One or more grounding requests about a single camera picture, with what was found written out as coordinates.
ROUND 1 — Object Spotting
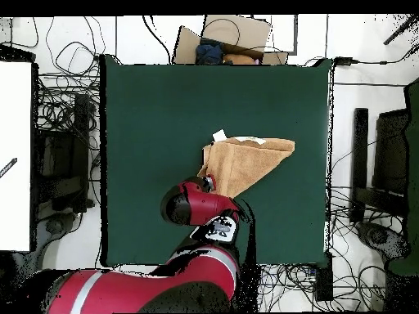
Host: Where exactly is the dark blue garment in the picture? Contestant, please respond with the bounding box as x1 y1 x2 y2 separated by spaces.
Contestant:
195 38 225 65

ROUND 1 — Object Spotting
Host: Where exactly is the dark green table cloth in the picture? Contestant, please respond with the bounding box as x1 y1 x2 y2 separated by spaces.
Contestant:
99 54 334 267

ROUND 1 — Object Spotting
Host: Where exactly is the black chair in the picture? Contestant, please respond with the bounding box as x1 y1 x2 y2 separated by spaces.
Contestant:
349 107 410 223

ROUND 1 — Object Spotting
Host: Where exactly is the brown cardboard box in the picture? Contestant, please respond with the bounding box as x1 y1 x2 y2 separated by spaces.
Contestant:
173 14 289 65

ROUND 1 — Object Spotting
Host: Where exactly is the orange cloth in box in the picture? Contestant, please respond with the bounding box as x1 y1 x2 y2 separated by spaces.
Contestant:
223 52 256 65

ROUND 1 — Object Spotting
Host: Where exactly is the orange terry towel with tags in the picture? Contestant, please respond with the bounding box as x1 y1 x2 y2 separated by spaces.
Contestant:
196 128 296 200

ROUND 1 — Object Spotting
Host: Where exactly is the black cable bundle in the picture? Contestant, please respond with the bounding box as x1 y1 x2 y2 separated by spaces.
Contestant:
327 182 408 262
258 261 387 312
35 16 102 151

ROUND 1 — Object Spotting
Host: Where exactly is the white board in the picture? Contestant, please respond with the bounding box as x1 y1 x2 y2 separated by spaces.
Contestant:
0 61 33 252

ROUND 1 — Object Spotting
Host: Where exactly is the black rectangular box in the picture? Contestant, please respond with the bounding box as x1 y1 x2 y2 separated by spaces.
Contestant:
314 251 334 302

